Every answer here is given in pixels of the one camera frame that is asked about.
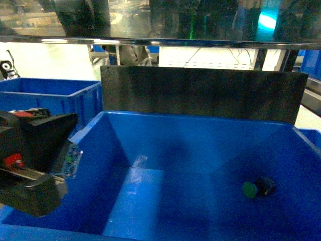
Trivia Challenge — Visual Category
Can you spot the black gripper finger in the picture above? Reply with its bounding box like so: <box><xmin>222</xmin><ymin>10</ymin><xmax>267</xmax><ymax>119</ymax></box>
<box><xmin>1</xmin><ymin>173</ymin><xmax>68</xmax><ymax>217</ymax></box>
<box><xmin>21</xmin><ymin>113</ymin><xmax>78</xmax><ymax>173</ymax></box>

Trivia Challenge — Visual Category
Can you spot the red mushroom push button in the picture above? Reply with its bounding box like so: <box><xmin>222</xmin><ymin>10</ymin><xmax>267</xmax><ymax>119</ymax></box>
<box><xmin>1</xmin><ymin>143</ymin><xmax>83</xmax><ymax>181</ymax></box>

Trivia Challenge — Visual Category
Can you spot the blue bin on left shelf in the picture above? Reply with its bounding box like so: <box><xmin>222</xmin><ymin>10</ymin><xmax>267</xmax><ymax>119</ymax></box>
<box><xmin>1</xmin><ymin>111</ymin><xmax>320</xmax><ymax>240</ymax></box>

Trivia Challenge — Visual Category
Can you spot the black backing board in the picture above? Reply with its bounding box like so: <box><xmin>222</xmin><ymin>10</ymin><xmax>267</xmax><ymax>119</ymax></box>
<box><xmin>100</xmin><ymin>65</ymin><xmax>308</xmax><ymax>124</ymax></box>

